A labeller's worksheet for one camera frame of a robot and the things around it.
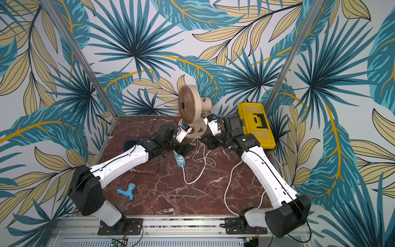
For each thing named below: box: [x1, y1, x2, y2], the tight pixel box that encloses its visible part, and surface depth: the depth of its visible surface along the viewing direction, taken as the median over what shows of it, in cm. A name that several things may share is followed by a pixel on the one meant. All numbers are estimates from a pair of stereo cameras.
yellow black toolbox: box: [237, 101, 277, 150], surface depth 100 cm
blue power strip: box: [174, 154, 186, 168], surface depth 95 cm
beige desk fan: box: [177, 85, 213, 139], surface depth 90 cm
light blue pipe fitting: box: [117, 182, 137, 201], surface depth 84 cm
